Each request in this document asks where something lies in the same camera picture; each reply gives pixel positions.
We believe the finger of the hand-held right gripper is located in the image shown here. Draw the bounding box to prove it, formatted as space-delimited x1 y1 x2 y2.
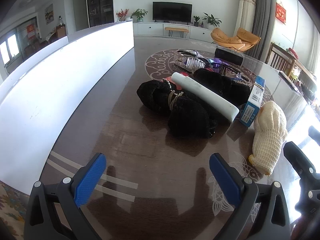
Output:
283 141 317 180
308 125 320 143

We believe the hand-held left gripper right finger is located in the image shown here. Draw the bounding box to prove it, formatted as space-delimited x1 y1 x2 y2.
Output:
209 152 292 240

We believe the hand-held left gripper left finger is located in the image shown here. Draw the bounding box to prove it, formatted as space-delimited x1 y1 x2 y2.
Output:
24 152 107 240

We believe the cream knit glove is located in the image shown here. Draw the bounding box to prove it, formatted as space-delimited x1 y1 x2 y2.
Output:
248 101 288 176

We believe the blue and white carton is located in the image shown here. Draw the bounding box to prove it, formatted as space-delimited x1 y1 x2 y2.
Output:
238 75 266 127

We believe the white sunscreen bottle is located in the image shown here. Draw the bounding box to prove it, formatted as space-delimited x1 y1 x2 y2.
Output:
171 72 240 123

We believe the black plush pouch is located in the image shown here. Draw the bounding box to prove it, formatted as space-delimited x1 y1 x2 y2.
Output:
194 68 251 105

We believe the black plush bundle with cord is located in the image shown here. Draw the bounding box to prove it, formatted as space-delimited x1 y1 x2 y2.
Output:
137 79 218 138

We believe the brown patterned desktop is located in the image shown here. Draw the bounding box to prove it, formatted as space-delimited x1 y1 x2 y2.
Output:
40 35 320 240

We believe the cluttered wooden sideboard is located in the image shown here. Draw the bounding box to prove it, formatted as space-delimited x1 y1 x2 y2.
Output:
287 47 320 100

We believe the floral patterned cloth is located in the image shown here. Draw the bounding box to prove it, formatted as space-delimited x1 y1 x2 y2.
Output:
0 180 28 232

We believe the wooden chair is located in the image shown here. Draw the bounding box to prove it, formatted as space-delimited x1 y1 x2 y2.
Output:
266 42 294 72

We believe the white partition board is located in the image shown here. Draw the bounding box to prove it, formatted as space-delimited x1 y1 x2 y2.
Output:
0 35 70 87
0 20 136 195

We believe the red envelope bundle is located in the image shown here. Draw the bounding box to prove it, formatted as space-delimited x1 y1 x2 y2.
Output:
164 76 185 91

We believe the black rectangular box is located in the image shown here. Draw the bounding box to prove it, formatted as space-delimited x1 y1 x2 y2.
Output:
214 46 244 66

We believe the orange lounge chair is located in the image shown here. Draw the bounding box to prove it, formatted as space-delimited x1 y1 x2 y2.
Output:
210 27 261 52

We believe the grey curtain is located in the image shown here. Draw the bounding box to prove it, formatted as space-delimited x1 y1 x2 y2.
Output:
246 0 272 59

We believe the white fabric covered appliance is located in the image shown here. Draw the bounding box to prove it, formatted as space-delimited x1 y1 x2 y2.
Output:
234 0 257 37

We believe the large leafy potted plant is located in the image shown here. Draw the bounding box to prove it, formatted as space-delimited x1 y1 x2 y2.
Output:
202 12 222 29

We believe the orange topped bench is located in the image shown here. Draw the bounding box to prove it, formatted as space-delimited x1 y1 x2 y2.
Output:
164 27 190 38

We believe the white television cabinet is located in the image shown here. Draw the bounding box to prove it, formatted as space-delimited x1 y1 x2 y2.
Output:
133 22 218 43

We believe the white door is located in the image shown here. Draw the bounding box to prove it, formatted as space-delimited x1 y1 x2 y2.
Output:
73 0 88 32

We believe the red flower arrangement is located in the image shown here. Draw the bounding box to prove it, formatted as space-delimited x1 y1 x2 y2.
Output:
116 9 130 22

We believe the green potted plant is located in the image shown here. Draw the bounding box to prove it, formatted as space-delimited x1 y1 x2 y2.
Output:
130 8 148 22

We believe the black television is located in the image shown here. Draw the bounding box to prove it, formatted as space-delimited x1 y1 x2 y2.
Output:
152 1 193 22

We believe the dark display cabinet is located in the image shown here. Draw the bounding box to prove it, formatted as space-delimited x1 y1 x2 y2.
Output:
86 0 114 28

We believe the red wall hanging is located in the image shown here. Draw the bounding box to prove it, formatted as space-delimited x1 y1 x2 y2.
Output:
276 2 287 25

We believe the framed wall painting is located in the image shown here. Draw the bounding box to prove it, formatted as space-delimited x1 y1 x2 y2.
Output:
44 4 54 25

